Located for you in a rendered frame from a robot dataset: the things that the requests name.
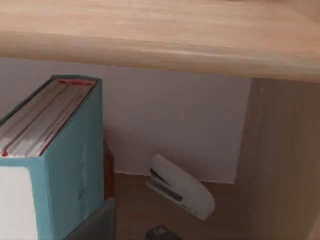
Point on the black stapler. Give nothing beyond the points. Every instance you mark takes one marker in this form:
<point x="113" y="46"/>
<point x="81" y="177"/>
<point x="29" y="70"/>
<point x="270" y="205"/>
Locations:
<point x="162" y="234"/>

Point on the reddish brown book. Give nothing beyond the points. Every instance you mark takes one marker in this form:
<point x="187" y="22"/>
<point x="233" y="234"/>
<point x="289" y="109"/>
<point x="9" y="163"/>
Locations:
<point x="109" y="175"/>

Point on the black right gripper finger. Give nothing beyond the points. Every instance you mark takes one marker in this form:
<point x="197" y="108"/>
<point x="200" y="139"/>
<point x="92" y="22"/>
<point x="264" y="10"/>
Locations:
<point x="100" y="225"/>

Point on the white stapler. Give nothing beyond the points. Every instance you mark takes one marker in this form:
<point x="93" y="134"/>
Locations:
<point x="186" y="190"/>

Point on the teal book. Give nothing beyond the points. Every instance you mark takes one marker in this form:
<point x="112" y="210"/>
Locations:
<point x="70" y="160"/>

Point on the wooden open shelf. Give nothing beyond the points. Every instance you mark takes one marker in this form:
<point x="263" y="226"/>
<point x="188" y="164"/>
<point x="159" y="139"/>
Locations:
<point x="160" y="37"/>

